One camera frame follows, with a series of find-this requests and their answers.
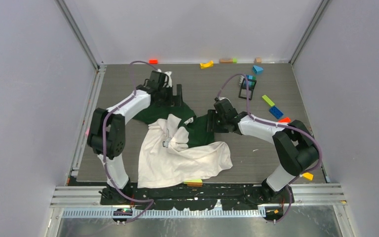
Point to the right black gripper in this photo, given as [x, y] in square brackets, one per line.
[211, 122]

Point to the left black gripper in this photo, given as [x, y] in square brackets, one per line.
[172, 101]

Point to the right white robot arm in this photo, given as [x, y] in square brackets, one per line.
[296, 148]

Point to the orange yellow block stack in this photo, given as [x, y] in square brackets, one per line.
[194, 183]

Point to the yellow brick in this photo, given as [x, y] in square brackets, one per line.
[307, 175]

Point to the white and green t-shirt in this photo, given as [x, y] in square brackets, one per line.
[178, 147]

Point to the orange red brick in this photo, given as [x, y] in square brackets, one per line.
[285, 120]

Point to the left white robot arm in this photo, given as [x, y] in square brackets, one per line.
[107, 133]

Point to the red block at wall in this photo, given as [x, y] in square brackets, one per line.
[153, 61]

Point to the light blue wedge block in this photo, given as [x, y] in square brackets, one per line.
[257, 70]

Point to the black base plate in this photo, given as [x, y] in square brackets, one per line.
[205, 197]

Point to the lime green brick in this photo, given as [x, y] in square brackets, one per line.
[268, 100]

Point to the blue brick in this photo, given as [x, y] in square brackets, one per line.
[276, 112]

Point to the black brooch box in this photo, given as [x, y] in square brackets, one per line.
[246, 93]

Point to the yellow arch block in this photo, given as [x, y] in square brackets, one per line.
[207, 65]

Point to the brown and green block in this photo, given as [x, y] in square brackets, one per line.
[227, 60]

